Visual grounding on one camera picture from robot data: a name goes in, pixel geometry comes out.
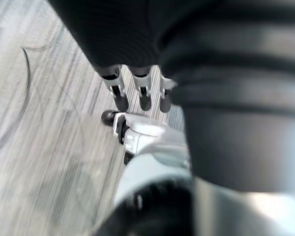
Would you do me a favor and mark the dark robot foot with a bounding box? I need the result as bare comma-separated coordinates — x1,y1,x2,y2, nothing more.
101,110,117,126

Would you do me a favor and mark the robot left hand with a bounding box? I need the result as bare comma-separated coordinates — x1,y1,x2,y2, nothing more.
48,0,295,236

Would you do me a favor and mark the silver robot leg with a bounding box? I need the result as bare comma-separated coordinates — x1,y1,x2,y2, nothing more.
105,112,196,236

